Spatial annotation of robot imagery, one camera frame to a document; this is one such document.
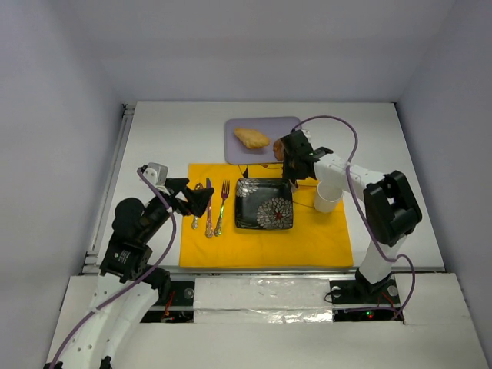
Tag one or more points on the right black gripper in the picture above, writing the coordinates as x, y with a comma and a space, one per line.
291, 162

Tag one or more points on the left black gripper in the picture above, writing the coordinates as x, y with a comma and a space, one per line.
181, 197

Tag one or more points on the small brown bread piece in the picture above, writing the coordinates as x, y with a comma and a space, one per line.
278, 150

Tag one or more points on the large yellow bread piece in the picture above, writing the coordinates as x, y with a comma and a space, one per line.
251, 138

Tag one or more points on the steel serving tongs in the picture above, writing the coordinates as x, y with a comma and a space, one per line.
293, 184

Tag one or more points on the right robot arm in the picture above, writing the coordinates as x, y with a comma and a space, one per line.
385, 202

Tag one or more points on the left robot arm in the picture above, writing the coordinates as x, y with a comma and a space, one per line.
127, 285

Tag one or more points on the iridescent spoon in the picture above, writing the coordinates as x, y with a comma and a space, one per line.
194, 224

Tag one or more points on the iridescent fork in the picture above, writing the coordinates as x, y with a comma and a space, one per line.
225, 191

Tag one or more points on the white mug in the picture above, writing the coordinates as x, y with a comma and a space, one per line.
327, 197

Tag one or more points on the black floral square plate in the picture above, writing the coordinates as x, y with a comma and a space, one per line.
263, 204

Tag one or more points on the iridescent purple knife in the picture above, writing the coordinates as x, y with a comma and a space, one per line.
209, 233

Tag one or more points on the lilac plastic tray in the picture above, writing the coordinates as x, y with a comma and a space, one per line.
236, 153

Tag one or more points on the foil covered front block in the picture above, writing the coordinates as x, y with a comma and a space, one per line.
261, 301

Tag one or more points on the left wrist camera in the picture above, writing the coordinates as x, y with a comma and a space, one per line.
155, 173

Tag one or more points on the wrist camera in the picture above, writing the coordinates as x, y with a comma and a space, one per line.
155, 173
306, 134

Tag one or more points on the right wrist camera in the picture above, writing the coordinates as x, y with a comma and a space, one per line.
306, 134

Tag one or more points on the aluminium front rail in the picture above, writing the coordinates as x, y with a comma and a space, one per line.
274, 271

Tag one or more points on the aluminium side rail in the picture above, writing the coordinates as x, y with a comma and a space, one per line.
90, 262

